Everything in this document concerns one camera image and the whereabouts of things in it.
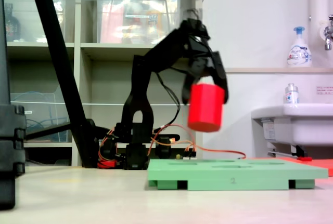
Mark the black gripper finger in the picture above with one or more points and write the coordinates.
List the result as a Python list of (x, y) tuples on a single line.
[(186, 91), (219, 70)]

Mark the red octagonal pillar block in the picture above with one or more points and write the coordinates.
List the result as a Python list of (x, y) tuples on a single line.
[(205, 109)]

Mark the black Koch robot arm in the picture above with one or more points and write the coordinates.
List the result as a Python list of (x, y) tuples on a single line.
[(140, 78)]

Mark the small flat red block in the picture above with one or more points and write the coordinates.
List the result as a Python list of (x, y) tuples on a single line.
[(305, 159)]

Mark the orange spray bottle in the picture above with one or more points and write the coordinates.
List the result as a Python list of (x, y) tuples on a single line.
[(154, 21)]

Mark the black clamp knob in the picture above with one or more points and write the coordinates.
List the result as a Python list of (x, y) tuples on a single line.
[(164, 147)]

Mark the small circuit board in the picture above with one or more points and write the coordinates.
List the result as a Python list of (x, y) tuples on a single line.
[(188, 155)]

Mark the small bottle with silver cap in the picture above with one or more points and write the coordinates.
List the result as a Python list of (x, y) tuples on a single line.
[(291, 95)]

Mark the white blue soap pump bottle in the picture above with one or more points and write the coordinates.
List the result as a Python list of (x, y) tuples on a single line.
[(299, 52)]

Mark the beige shelf unit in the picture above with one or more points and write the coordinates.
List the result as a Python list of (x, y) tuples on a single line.
[(112, 48)]

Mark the large clear plastic bin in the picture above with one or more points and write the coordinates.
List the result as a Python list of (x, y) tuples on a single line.
[(117, 26)]

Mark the green shape-sorting board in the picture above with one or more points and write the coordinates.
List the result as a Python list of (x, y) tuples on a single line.
[(234, 176)]

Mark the pink folder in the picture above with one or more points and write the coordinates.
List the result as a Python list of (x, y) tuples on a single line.
[(110, 24)]

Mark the white sink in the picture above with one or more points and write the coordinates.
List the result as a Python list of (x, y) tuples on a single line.
[(307, 125)]

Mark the metal faucet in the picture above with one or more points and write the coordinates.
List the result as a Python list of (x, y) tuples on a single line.
[(328, 33)]

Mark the clear file box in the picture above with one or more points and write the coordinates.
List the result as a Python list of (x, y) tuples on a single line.
[(39, 115)]

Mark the clear plastic bin with bottles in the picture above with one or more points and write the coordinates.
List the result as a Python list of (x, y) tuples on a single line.
[(28, 21)]

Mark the notched black stack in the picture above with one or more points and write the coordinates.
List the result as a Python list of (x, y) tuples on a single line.
[(10, 135)]

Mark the dark round bottle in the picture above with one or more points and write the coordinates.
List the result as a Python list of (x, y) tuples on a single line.
[(11, 27)]

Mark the beige wall ledge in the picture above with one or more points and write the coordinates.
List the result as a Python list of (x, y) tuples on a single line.
[(260, 70)]

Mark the red-print wall label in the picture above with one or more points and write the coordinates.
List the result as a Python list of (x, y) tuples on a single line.
[(325, 90)]

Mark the black sink bracket foot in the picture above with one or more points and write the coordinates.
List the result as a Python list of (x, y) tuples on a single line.
[(300, 151)]

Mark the dark grey post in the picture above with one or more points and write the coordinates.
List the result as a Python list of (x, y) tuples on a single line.
[(4, 39)]

